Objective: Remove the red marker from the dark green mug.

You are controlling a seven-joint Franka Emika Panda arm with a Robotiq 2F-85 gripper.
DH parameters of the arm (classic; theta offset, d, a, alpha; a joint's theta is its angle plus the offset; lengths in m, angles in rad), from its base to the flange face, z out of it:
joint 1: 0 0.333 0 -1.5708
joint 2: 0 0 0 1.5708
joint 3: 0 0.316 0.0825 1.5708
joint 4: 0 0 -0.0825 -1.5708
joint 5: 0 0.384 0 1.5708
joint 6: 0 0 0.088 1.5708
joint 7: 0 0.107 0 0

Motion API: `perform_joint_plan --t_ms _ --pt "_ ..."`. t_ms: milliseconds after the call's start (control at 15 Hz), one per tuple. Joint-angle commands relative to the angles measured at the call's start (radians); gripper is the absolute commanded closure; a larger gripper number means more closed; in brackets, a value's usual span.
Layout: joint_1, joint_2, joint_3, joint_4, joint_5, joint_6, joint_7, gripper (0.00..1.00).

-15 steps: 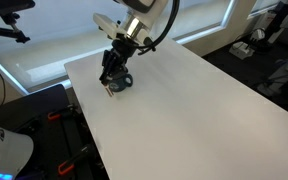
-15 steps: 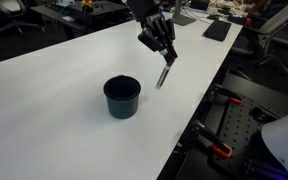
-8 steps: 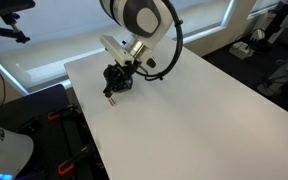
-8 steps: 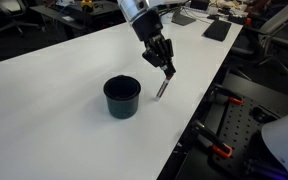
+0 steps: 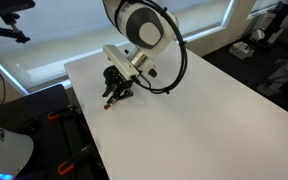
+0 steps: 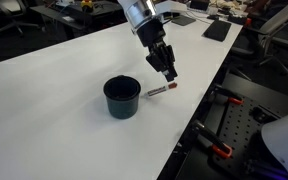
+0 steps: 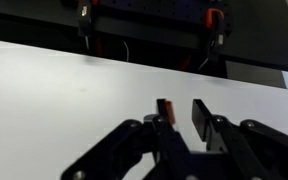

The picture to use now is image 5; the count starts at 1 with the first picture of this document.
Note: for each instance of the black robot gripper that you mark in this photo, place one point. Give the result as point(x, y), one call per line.
point(120, 83)

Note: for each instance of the red marker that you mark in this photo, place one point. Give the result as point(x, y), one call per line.
point(107, 106)

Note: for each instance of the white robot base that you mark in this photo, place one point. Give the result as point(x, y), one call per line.
point(4, 150)

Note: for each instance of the black perforated breadboard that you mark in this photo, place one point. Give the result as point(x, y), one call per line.
point(50, 140)

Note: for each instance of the dark side table slab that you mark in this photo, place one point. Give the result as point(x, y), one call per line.
point(24, 106)

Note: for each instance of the white framed window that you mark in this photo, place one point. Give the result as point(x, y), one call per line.
point(200, 33)

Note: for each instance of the white floor device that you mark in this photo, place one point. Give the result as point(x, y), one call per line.
point(240, 50)

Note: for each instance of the grey equipment stand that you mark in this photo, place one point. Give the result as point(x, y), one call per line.
point(284, 75)

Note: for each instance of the black and white machine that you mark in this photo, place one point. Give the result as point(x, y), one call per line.
point(279, 16)

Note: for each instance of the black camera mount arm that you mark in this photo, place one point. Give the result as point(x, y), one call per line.
point(4, 5)

